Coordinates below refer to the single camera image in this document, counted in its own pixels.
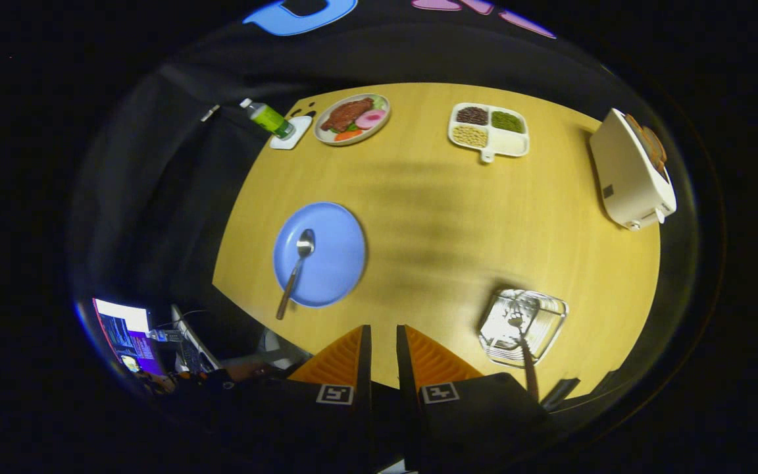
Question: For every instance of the white plate of food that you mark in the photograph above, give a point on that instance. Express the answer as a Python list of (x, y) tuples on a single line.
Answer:
[(349, 117)]

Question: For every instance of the metal spoon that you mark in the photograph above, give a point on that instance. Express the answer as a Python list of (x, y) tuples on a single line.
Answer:
[(304, 245)]

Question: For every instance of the green drink bottle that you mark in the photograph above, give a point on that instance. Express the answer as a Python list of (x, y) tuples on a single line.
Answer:
[(267, 118)]

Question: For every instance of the computer monitor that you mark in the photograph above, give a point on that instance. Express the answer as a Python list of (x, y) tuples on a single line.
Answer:
[(126, 329)]

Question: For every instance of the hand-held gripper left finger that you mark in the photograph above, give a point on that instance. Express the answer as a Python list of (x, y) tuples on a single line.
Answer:
[(365, 368)]

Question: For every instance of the silver clip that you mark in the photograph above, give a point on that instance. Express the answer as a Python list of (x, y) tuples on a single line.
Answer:
[(210, 112)]

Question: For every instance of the white toaster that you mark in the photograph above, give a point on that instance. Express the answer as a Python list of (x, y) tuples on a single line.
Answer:
[(626, 178)]

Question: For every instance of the white divided tray of beans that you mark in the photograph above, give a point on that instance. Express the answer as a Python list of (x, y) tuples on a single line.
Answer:
[(507, 141)]

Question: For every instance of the metal fork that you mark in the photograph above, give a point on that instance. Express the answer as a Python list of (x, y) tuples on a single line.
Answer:
[(529, 368)]

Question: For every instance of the white square coaster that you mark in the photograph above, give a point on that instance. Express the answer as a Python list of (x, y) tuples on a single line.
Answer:
[(297, 137)]

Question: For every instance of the blue plate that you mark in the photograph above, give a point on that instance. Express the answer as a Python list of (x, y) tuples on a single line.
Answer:
[(333, 263)]

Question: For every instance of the laptop computer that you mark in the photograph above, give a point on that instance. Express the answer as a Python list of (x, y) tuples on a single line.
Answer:
[(191, 342)]

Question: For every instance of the clear glass dish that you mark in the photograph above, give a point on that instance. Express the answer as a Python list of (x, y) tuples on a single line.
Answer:
[(543, 322)]

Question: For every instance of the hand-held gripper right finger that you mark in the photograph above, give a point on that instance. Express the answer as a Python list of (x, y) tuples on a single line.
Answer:
[(403, 368)]

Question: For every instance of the toast slice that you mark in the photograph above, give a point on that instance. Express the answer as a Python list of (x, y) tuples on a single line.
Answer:
[(637, 126), (656, 150)]

